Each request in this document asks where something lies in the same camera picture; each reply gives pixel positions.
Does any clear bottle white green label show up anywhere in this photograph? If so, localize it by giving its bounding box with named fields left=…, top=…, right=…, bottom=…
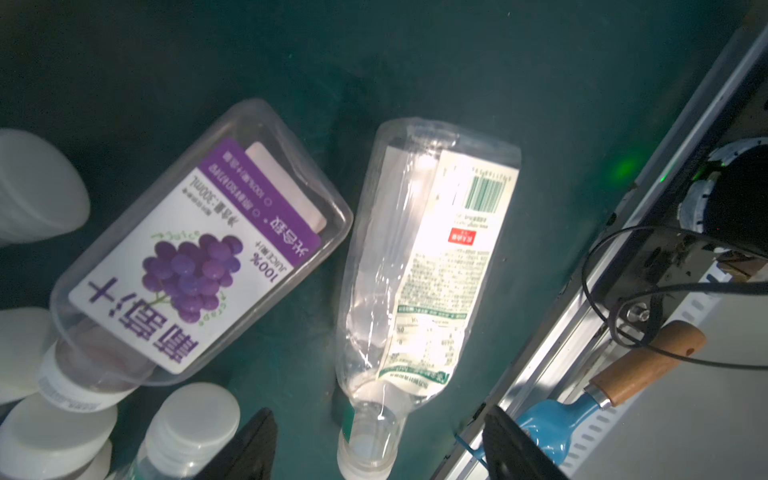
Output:
left=1, top=394, right=118, bottom=479

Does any blue garden fork wooden handle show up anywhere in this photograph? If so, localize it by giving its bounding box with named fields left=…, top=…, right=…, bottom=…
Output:
left=452, top=319, right=708, bottom=469

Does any clear bottle red green label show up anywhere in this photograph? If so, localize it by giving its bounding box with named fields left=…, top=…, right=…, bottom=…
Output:
left=111, top=382, right=240, bottom=479

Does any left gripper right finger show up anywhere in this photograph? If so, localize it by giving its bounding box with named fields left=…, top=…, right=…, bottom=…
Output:
left=482, top=406, right=568, bottom=480

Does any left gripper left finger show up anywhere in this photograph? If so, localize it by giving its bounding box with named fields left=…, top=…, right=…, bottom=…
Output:
left=194, top=408, right=278, bottom=480

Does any black cable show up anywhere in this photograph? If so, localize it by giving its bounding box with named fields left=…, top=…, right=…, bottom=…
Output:
left=580, top=224, right=768, bottom=371

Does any white bottle red cap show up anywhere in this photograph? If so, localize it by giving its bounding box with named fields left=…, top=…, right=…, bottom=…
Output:
left=1, top=128, right=91, bottom=247

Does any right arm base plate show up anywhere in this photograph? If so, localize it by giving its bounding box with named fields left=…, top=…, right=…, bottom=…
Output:
left=594, top=88, right=767, bottom=303

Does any grape juice bottle purple label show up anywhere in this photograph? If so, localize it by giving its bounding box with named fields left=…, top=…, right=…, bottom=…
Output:
left=37, top=99, right=353, bottom=413

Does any orange label white bottle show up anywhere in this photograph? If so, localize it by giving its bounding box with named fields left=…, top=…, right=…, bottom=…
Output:
left=1, top=307, right=57, bottom=405

